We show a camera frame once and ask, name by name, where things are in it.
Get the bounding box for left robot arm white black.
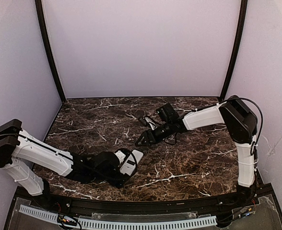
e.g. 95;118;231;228
0;119;143;196

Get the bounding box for white slotted cable duct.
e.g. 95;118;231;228
19;205;217;230

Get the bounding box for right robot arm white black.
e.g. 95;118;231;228
135;95;260;188

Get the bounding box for black front rail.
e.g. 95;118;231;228
51;194;238;215

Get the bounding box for right black frame post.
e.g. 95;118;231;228
220;0;248;100

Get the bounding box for white remote control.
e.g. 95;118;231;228
119;149;143;175

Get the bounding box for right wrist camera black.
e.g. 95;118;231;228
138;115;161;130

